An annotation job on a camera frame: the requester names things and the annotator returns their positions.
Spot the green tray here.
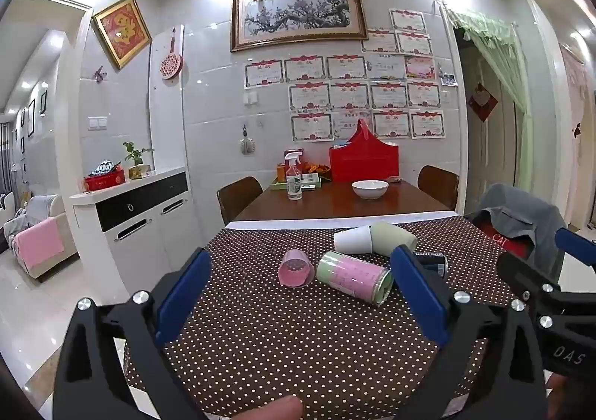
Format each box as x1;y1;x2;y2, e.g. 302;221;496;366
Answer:
269;173;334;192

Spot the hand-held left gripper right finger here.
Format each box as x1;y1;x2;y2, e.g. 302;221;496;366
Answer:
390;245;546;420

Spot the cream sofa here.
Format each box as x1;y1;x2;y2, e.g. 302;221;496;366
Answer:
4;194;78;282

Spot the sage green cup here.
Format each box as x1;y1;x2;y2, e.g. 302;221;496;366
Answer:
370;221;418;257

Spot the green and pink tin can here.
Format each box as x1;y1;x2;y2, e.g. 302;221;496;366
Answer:
315;250;394;306

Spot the gold and red framed picture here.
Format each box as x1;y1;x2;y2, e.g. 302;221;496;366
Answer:
91;0;153;71

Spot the framed plum blossom painting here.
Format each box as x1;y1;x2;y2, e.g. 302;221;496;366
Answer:
230;0;369;53

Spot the pink plastic cup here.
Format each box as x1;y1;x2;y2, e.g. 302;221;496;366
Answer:
278;249;316;289

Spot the red round hanging ornament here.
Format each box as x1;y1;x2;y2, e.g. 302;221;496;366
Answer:
159;26;183;81

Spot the red gift bag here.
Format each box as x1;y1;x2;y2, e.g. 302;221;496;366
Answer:
328;118;400;184

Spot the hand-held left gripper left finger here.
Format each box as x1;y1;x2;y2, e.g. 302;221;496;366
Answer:
53;247;213;420

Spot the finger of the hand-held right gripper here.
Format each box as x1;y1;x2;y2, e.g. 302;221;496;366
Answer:
554;226;596;269
495;252;562;315

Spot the red garment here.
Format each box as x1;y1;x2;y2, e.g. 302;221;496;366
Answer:
479;221;537;259

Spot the potted green plant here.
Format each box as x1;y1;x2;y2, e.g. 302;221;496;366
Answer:
123;141;155;181

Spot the white paper cup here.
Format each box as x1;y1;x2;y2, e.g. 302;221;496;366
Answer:
333;225;374;255

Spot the clear spray bottle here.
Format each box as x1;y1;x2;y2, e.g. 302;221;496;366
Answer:
283;150;305;201

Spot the pink blanket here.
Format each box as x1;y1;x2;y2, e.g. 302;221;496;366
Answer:
12;217;65;270

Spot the dark blue drink can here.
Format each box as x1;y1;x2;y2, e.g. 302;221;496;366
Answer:
413;251;448;281

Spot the red flat box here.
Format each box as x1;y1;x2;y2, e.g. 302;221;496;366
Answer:
83;169;127;192

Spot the grey jacket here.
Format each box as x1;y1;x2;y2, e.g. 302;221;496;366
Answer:
466;184;567;273

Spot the green door curtain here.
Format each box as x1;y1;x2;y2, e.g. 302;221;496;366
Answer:
446;7;534;235

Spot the dark patterned cap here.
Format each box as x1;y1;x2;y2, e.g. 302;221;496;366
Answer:
90;160;122;177

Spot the group of wall certificates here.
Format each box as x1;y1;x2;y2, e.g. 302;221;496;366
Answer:
244;7;448;143

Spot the white and black sideboard cabinet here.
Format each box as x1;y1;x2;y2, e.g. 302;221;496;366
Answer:
69;166;192;296

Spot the red diamond door ornament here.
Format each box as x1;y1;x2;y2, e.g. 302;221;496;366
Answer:
467;82;498;122

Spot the person's left hand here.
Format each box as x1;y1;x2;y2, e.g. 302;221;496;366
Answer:
233;396;304;420

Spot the hanging white wall gadget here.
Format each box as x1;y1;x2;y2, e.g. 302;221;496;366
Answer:
239;124;255;156

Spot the brown polka dot tablecloth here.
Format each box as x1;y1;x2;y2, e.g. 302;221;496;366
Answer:
123;214;528;420

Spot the brown wooden chair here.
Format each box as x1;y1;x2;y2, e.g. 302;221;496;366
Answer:
417;165;461;211
216;176;264;226

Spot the white ceramic bowl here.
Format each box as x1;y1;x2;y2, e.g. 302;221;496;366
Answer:
351;179;390;201

